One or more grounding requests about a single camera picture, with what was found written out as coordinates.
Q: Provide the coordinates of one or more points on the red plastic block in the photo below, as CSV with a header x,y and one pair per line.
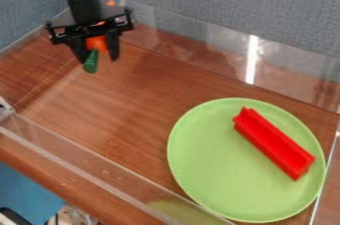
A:
x,y
273,143

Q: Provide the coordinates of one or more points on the green plate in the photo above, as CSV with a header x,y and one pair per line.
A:
x,y
223,172

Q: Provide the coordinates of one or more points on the clear acrylic enclosure wall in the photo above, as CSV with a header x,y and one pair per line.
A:
x,y
88,134

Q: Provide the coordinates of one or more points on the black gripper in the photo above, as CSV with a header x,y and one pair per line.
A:
x,y
112,24

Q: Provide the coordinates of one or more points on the orange toy carrot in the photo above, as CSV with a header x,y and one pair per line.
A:
x,y
96,44

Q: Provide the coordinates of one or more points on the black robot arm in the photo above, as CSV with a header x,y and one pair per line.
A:
x,y
91,19

